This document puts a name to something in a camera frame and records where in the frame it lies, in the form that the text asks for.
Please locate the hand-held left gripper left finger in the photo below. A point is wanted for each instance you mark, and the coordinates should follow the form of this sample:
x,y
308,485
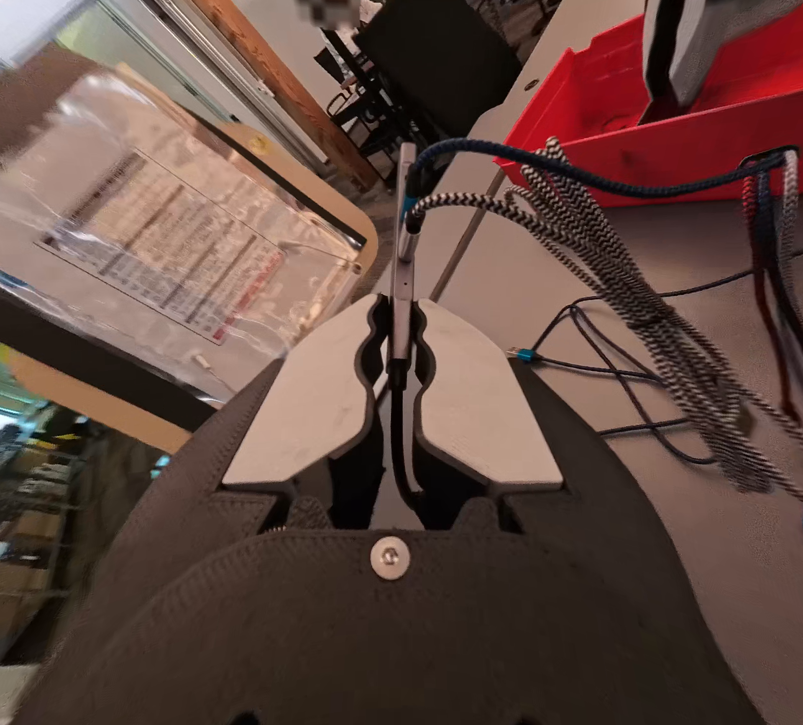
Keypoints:
x,y
313,411

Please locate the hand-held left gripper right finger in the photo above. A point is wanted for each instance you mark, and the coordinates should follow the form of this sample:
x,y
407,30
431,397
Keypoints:
x,y
483,411

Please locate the grey USB hub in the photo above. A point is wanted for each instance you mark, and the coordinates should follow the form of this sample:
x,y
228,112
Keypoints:
x,y
401,298

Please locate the red plastic bin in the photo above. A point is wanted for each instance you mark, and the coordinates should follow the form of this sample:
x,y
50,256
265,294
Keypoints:
x,y
627,160

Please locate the instruction sheet on stand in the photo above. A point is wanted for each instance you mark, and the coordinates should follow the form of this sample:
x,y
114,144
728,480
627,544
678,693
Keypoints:
x,y
94,352

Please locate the black chair back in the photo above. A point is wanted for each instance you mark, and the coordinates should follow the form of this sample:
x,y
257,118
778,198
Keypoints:
x,y
439,47

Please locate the instruction sheet in clear sleeve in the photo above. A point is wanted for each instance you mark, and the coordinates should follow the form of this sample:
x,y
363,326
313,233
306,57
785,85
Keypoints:
x,y
157,204

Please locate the yellow smiley sticker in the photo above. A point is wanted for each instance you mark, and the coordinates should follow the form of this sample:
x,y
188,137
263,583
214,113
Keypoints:
x,y
256,142

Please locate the wooden beam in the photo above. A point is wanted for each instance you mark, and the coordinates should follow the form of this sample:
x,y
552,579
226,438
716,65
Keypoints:
x,y
251,47

